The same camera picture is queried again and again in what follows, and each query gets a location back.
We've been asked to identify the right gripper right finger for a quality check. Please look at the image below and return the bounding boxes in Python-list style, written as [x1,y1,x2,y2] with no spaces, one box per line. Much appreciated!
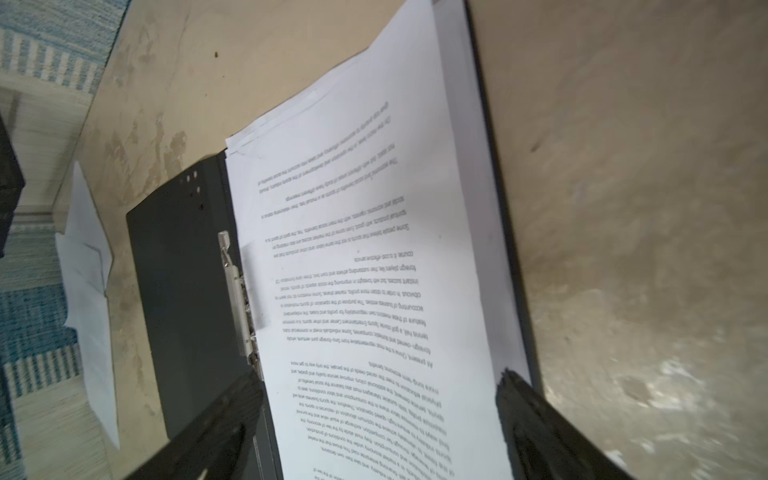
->
[495,369,632,480]

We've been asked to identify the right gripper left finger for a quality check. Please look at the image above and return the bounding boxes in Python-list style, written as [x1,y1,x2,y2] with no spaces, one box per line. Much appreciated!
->
[128,371,265,480]

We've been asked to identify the text paper sheet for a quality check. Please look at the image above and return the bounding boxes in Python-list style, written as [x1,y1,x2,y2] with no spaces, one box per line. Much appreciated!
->
[55,162,120,448]
[226,1,512,479]

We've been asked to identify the orange black file folder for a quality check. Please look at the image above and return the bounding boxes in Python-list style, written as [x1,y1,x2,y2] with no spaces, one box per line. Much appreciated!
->
[126,4,540,479]

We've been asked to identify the large front text sheet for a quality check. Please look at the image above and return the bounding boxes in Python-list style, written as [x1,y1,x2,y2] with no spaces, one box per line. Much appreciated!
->
[433,1,531,380]

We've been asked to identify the silver folder clip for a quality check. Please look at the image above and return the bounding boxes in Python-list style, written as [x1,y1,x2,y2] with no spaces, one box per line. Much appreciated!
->
[217,230,264,381]

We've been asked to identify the black wire mesh shelf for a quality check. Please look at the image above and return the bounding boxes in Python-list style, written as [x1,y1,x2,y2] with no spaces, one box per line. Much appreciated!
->
[0,121,26,257]

